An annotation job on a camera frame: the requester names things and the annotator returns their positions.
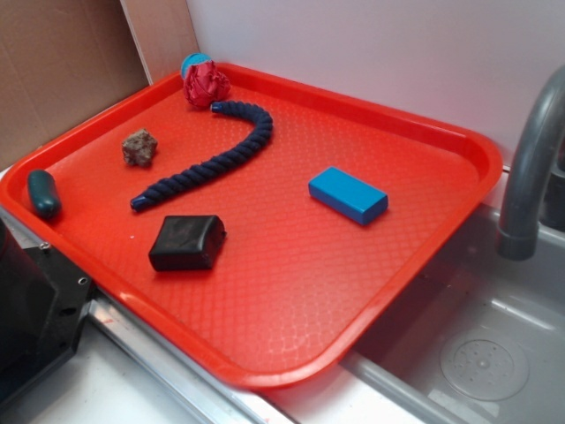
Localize dark teal pickle toy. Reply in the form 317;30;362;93
27;170;62;219

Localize red plastic tray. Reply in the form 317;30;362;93
1;64;502;389

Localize red crumpled fabric ball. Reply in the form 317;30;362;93
183;60;231;109

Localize dark blue rope piece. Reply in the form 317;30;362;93
130;100;275;213

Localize brown cardboard panel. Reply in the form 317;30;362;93
1;1;147;168

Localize black rounded square block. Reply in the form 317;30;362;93
148;216;227;271

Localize grey plastic faucet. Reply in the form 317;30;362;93
496;67;564;261

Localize brown rough rock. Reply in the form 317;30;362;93
122;128;158;168

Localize blue rectangular block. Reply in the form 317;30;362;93
308;167;388;225

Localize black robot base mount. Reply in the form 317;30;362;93
1;223;94;406

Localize grey toy sink basin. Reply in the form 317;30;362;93
264;203;565;424

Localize light blue round toy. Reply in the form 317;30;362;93
180;52;212;79

